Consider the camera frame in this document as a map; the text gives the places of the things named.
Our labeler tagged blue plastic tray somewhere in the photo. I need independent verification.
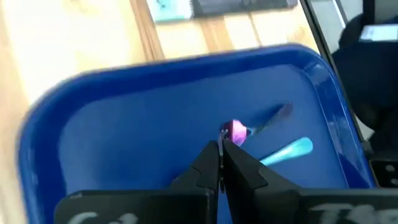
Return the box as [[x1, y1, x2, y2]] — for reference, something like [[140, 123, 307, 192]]
[[17, 43, 377, 224]]

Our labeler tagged iridescent spoon with teal handle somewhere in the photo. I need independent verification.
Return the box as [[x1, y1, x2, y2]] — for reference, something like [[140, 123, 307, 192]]
[[259, 136, 314, 167]]

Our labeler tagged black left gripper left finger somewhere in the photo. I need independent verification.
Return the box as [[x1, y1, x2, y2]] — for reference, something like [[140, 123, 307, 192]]
[[54, 139, 223, 224]]

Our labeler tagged iridescent fork with teal handle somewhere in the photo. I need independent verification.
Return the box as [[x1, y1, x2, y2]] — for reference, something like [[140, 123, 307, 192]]
[[217, 102, 294, 194]]

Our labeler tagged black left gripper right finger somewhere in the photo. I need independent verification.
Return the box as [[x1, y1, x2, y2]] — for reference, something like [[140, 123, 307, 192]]
[[222, 139, 398, 224]]

